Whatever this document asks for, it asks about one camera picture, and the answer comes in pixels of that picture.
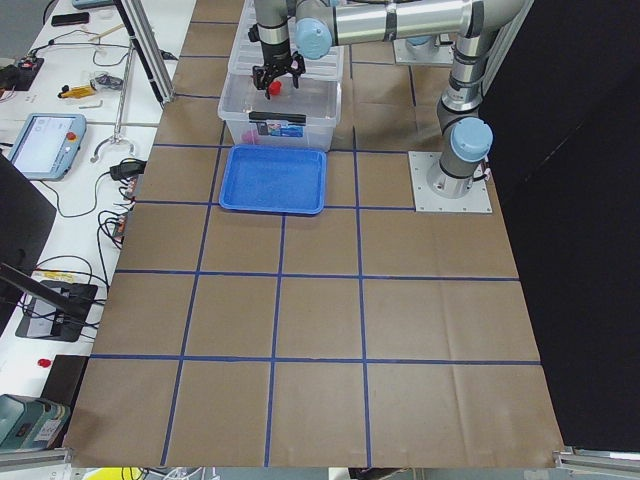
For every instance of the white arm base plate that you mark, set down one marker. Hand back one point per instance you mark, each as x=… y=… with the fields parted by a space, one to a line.
x=436 y=192
x=428 y=54

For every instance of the metal clamp tool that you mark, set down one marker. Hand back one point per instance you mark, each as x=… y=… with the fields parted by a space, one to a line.
x=112 y=142

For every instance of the black monitor stand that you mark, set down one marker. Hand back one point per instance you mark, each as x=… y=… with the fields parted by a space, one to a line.
x=56 y=311

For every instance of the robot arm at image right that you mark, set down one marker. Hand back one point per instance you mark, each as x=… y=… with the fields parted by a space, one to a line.
x=293 y=32

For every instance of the blue plastic tray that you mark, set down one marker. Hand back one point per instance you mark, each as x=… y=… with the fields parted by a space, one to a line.
x=274 y=180

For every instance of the red block upper left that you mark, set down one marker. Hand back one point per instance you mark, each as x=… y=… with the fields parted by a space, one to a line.
x=250 y=137

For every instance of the red block moved to tray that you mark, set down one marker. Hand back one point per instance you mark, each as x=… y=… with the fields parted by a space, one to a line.
x=274 y=89

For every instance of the robot teach pendant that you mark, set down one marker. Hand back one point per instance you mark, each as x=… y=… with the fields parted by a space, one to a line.
x=47 y=145

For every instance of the aluminium frame post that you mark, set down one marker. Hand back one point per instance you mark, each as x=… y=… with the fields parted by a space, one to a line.
x=139 y=29

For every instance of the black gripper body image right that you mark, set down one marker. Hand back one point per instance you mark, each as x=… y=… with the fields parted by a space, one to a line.
x=276 y=53

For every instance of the black box latch handle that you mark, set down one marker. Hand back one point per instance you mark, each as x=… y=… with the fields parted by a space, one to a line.
x=268 y=116

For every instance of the clear plastic storage box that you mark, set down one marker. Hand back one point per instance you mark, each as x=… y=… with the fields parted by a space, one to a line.
x=319 y=100

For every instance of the black smartphone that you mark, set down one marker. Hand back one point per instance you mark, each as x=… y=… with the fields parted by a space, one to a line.
x=71 y=19

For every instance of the black power adapter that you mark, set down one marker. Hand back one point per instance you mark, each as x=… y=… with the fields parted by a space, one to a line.
x=127 y=168

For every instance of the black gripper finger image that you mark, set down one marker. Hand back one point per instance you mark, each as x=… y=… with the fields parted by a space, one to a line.
x=297 y=69
x=261 y=78

